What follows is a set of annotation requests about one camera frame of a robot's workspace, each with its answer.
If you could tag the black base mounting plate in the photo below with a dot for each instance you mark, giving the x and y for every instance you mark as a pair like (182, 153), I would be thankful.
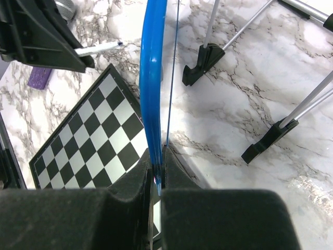
(11, 175)

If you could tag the white blue whiteboard marker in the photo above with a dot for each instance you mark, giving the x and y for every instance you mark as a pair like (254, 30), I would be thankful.
(86, 51)

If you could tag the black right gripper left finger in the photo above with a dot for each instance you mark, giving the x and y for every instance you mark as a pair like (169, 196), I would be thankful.
(117, 217)

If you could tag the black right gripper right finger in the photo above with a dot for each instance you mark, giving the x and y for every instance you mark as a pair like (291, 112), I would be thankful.
(196, 218)

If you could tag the black white chessboard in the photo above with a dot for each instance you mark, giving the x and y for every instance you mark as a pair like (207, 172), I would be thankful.
(100, 140)

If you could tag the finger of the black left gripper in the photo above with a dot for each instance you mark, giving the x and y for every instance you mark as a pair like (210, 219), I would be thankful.
(59, 14)
(27, 36)

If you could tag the blue framed whiteboard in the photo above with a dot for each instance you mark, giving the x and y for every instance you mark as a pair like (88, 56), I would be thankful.
(150, 73)

